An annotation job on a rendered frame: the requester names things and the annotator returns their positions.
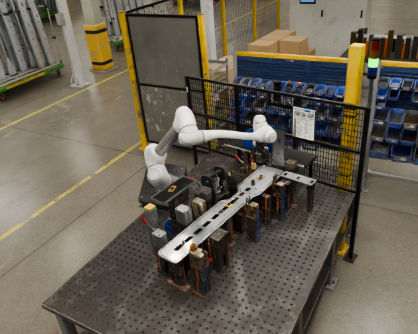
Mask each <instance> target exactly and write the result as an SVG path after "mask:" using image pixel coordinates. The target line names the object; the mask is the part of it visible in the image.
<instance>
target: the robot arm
mask: <svg viewBox="0 0 418 334"><path fill-rule="evenodd" d="M253 131H254V133H242V132H236V131H226V130H198V128H197V126H196V120H195V118H194V115H193V113H192V111H191V110H190V109H189V108H188V107H186V106H182V107H179V108H178V109H177V110H176V113H175V118H174V122H173V126H172V127H171V129H170V130H169V131H168V133H167V134H166V135H165V136H164V137H163V139H162V140H161V141H160V143H159V144H149V145H147V146H146V148H145V151H144V157H145V163H146V166H147V169H148V172H147V179H148V181H149V183H150V184H151V185H152V186H154V188H156V189H159V191H161V190H162V189H164V188H165V187H167V186H168V185H169V184H171V183H173V182H174V181H175V180H177V179H178V177H176V176H173V175H171V174H169V173H168V172H167V169H166V167H165V160H166V157H167V151H168V150H169V149H170V148H171V146H172V145H173V144H174V143H175V142H176V141H177V140H178V141H179V143H180V144H182V145H186V146H192V145H197V144H202V143H205V142H208V141H210V140H213V139H218V138H226V139H240V140H255V144H253V145H252V146H253V147H252V150H251V153H250V154H252V155H253V163H255V162H256V154H255V153H256V152H257V151H258V150H260V151H262V153H264V155H265V157H266V166H268V165H269V159H270V158H271V155H270V153H269V147H265V142H266V143H273V142H275V140H276V138H277V134H276V132H275V131H274V130H273V129H272V128H271V127H270V126H269V125H268V124H267V122H266V119H265V117H264V115H256V116H255V117H254V119H253ZM255 147H256V150H255V151H254V149H255ZM253 151H254V152H253Z"/></svg>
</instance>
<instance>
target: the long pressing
mask: <svg viewBox="0 0 418 334"><path fill-rule="evenodd" d="M260 171H261V172H260ZM282 173H284V171H282V170H279V169H276V168H272V167H270V166H266V165H262V166H260V167H259V168H258V169H257V170H256V171H254V172H253V173H252V174H250V175H249V176H248V177H247V178H246V179H245V180H243V181H242V182H241V183H239V184H238V193H236V194H235V195H233V196H232V197H231V198H230V199H225V200H221V201H219V202H218V203H217V204H215V205H214V206H213V207H211V208H210V209H209V210H208V211H207V212H206V213H204V214H203V215H202V216H200V217H199V218H198V219H197V220H196V221H194V222H193V223H192V224H191V225H189V226H188V227H187V228H186V229H185V230H183V231H182V232H181V233H179V234H178V235H177V236H176V237H175V238H174V239H172V240H171V241H170V242H168V243H167V244H166V245H165V246H164V247H163V248H161V249H160V250H159V251H158V255H159V256H160V257H161V258H163V259H165V260H167V261H169V262H171V263H173V264H177V263H179V262H180V261H182V260H183V259H184V258H185V257H186V256H188V255H189V253H188V252H189V250H190V244H191V243H195V244H196V247H198V246H199V245H200V244H201V243H202V242H203V241H205V240H206V239H207V238H208V237H209V236H210V235H211V234H212V233H213V232H214V231H216V230H217V229H218V228H219V227H220V226H222V225H223V224H224V223H225V222H226V221H227V220H228V219H229V218H230V217H231V216H233V215H234V214H235V213H236V212H237V211H239V210H240V209H241V208H242V207H243V206H244V205H245V199H246V197H247V195H250V196H251V199H252V198H253V197H255V196H258V195H260V194H262V193H263V192H264V191H265V190H266V189H267V188H268V187H269V186H270V185H271V184H272V181H273V175H274V174H278V177H277V179H279V178H280V177H281V174H282ZM260 175H265V176H264V177H262V178H257V177H258V176H260ZM251 180H255V185H254V186H252V185H251ZM247 188H251V189H250V190H248V191H245V190H246V189H247ZM255 188H256V189H255ZM241 193H244V195H243V196H239V195H240V194H241ZM235 198H239V199H238V200H237V201H235V202H234V203H233V205H234V206H233V207H228V208H227V209H226V210H225V211H224V212H223V213H219V211H221V210H222V209H223V208H224V207H225V206H226V205H223V204H224V203H225V202H228V203H230V202H231V201H232V200H234V199H235ZM215 214H218V215H219V216H218V217H217V218H215V219H211V218H212V217H213V216H215ZM207 221H210V222H211V223H210V224H208V225H207V226H206V227H203V225H204V224H205V223H206V222H207ZM198 229H202V230H201V232H199V233H198V234H197V235H195V234H194V232H196V231H197V230H198ZM189 237H193V238H192V239H191V240H189V242H187V243H185V244H184V245H183V247H181V248H180V249H179V250H178V251H175V249H176V248H177V246H179V245H182V241H183V240H184V241H185V240H186V239H187V238H189Z"/></svg>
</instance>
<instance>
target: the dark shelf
mask: <svg viewBox="0 0 418 334"><path fill-rule="evenodd" d="M222 145H224V146H228V147H232V148H236V149H239V150H246V151H249V152H250V148H244V147H243V140H240V139H227V140H225V141H224V142H222ZM255 154H257V155H260V156H261V151H260V150H258V151H257V152H256V153H255ZM317 156H318V155H316V154H311V153H309V152H304V151H301V150H296V149H293V148H288V147H285V162H286V161H288V159H291V160H296V161H297V166H300V167H303V168H307V167H308V166H309V165H310V164H311V163H312V162H313V161H314V160H316V159H317Z"/></svg>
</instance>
